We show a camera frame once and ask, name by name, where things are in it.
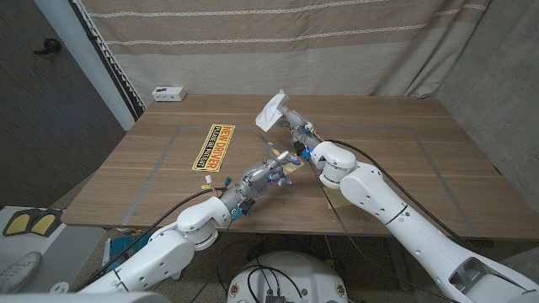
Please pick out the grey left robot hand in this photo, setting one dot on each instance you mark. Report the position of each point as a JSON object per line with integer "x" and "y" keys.
{"x": 259, "y": 181}

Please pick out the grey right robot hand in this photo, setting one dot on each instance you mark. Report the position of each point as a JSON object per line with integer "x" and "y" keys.
{"x": 297, "y": 124}

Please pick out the white tissue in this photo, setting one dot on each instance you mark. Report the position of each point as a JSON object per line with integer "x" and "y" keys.
{"x": 271, "y": 113}

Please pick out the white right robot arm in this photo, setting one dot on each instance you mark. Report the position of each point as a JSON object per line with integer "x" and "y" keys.
{"x": 404, "y": 214}

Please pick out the gold foil tape sheet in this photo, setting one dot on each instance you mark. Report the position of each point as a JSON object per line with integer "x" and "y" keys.
{"x": 295, "y": 167}
{"x": 337, "y": 201}

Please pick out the yellow new driver sticker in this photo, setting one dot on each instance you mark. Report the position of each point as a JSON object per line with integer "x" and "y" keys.
{"x": 215, "y": 147}

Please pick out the grey tape outline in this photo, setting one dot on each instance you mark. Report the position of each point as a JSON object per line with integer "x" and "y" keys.
{"x": 168, "y": 147}

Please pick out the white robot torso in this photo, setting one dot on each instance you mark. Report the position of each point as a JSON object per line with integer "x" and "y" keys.
{"x": 303, "y": 273}

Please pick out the white power strip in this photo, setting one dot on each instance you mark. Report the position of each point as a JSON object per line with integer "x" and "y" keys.
{"x": 168, "y": 94}

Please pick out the teal box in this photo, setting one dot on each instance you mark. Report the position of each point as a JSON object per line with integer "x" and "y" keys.
{"x": 126, "y": 244}

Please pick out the grey table leg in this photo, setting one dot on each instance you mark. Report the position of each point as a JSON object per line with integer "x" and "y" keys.
{"x": 398, "y": 275}

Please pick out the black curtain edge strip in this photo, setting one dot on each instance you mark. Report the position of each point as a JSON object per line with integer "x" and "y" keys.
{"x": 110, "y": 63}

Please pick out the yellow black foot pedal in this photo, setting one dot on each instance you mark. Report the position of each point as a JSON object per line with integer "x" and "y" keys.
{"x": 44, "y": 223}
{"x": 17, "y": 224}

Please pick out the dark wooden door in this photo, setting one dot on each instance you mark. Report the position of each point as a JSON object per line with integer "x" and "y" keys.
{"x": 42, "y": 126}

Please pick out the white round floor disc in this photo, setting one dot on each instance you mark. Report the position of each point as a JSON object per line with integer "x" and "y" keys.
{"x": 59, "y": 287}

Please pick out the white sneaker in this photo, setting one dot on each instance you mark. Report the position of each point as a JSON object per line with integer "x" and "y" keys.
{"x": 19, "y": 273}

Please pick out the white door frame post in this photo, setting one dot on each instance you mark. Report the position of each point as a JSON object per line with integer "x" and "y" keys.
{"x": 99, "y": 76}

